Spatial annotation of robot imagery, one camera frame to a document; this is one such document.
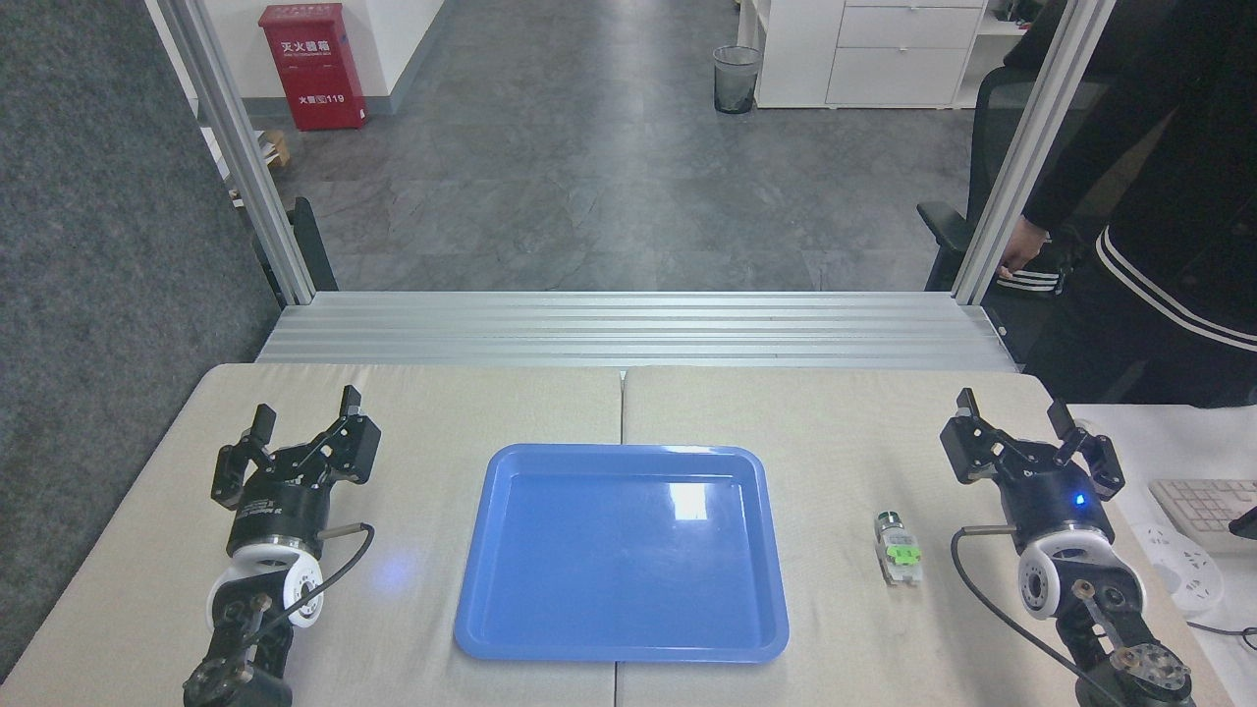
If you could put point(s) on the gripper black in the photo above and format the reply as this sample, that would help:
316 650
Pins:
1056 501
280 511

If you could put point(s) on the switch part with green tab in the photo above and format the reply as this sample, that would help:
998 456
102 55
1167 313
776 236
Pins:
897 552

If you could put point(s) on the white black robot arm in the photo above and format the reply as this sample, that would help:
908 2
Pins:
1100 609
257 609

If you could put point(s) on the blue plastic tray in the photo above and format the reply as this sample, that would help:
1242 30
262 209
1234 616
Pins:
619 560

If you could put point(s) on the person's hand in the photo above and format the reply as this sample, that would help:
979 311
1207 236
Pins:
1021 250

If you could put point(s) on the black jacket white stripes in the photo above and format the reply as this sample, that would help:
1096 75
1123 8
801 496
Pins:
1031 285

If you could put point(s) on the white keyboard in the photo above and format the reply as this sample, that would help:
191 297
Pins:
1198 506

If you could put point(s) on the white power strip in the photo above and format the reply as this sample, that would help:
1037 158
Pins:
1183 570

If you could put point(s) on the black flat device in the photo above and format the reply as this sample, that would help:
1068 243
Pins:
1245 525

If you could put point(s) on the person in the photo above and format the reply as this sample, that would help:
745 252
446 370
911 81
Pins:
1169 196

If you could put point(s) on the grey felt partition panel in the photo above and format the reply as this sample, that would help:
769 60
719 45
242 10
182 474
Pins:
98 245

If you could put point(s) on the small cardboard box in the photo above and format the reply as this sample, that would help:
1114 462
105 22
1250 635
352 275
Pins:
277 147

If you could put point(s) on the black office chair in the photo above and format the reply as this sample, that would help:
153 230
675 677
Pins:
992 137

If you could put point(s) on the red fire extinguisher box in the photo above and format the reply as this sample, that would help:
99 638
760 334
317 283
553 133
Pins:
312 69

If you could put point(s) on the white drawer cabinet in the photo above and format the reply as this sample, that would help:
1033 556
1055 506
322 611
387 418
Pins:
884 59

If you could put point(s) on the dark mesh waste bin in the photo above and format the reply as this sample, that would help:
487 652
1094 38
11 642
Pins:
737 79

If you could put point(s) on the black frame foot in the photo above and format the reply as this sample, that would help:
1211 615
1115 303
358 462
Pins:
312 245

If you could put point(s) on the silver aluminium post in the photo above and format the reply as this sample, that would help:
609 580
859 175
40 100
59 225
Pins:
1031 147
241 147

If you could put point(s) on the silver aluminium rail platform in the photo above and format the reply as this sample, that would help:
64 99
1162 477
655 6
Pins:
628 329

